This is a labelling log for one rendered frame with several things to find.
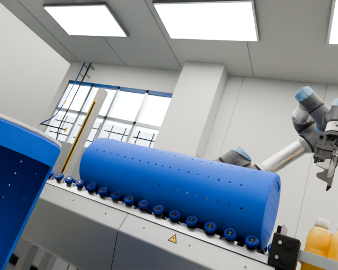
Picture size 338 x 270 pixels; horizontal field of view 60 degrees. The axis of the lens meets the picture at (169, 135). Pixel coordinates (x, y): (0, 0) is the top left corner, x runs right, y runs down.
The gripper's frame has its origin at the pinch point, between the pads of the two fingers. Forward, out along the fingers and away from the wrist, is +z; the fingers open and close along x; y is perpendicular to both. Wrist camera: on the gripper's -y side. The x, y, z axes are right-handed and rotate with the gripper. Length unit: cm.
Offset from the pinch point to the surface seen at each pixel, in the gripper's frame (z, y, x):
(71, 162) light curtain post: 20, 157, -31
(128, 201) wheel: 31, 69, 12
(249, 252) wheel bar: 31.9, 17.2, 11.2
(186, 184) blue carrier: 17, 45, 15
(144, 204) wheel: 30, 62, 11
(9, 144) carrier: 32, 70, 70
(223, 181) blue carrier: 12.6, 32.3, 14.3
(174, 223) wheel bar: 33, 46, 11
